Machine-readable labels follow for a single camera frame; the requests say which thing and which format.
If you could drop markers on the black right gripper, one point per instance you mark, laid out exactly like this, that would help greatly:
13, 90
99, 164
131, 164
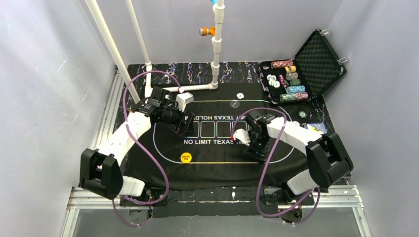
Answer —
256, 151

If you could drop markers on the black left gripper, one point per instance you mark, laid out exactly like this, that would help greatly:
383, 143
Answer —
183, 121

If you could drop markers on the yellow big blind button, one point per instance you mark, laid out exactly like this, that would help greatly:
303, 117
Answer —
186, 157

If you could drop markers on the green poker chip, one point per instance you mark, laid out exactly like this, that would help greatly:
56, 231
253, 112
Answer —
302, 114

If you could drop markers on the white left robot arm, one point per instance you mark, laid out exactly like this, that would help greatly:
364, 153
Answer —
100, 171

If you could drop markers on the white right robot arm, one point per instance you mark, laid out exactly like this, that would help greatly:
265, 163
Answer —
327, 158

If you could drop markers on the black poker felt mat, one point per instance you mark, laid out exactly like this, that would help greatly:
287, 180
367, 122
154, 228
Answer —
216, 161

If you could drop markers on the blue playing card deck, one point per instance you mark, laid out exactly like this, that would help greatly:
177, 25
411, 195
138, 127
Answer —
317, 127

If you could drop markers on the green and pink chip row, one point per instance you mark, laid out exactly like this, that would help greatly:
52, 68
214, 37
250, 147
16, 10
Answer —
293, 97

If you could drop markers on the blue chip row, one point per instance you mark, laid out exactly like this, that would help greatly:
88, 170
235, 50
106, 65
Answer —
295, 89

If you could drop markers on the white chips in case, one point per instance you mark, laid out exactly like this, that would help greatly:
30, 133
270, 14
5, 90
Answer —
272, 81

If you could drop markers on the dark green chip row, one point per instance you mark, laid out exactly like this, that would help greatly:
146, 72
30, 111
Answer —
292, 79

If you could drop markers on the red white chip row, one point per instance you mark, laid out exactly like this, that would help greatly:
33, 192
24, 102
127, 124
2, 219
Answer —
281, 64

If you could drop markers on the yellow chip row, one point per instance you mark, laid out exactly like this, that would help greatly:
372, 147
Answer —
290, 69

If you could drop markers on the orange clamp knob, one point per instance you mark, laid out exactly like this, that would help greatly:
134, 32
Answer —
204, 31

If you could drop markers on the black poker chip case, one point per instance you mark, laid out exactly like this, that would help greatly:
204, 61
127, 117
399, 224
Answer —
317, 65

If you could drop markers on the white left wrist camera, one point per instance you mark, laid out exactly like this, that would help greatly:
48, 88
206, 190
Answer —
183, 99

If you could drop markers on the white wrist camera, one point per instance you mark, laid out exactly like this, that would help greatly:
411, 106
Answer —
183, 99
242, 136

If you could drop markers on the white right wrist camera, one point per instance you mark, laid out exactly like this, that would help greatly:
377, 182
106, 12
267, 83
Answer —
242, 136

